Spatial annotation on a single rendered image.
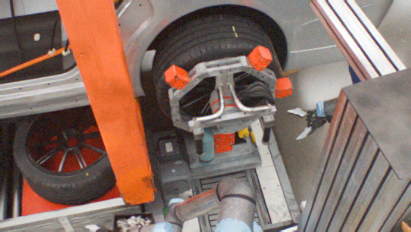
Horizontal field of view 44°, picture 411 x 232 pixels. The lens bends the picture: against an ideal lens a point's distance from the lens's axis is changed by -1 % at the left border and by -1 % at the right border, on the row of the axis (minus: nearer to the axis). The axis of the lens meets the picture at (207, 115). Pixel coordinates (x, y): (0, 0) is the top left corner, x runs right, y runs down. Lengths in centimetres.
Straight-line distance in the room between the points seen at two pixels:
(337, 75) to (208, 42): 169
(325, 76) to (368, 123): 279
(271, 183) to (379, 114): 214
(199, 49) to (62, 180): 106
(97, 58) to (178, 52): 76
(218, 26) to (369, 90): 142
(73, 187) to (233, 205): 141
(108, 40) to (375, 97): 92
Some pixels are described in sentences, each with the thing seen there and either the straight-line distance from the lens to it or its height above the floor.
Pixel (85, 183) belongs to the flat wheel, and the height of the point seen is 49.
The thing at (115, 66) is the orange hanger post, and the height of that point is 158.
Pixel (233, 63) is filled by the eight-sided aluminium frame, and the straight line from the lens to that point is 243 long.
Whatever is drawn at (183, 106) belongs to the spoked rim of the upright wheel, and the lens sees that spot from 271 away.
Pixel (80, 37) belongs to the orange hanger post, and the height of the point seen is 174.
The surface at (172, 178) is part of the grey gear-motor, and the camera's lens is 287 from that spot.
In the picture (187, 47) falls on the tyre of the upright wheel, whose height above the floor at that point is 115.
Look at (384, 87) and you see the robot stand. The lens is 119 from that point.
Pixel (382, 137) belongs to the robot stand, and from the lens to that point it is 110.
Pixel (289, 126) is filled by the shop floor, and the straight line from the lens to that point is 357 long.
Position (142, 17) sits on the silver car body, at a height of 129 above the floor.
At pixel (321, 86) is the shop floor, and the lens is 383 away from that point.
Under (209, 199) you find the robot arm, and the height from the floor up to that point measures 132.
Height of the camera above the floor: 291
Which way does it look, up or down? 54 degrees down
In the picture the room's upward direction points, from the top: 2 degrees counter-clockwise
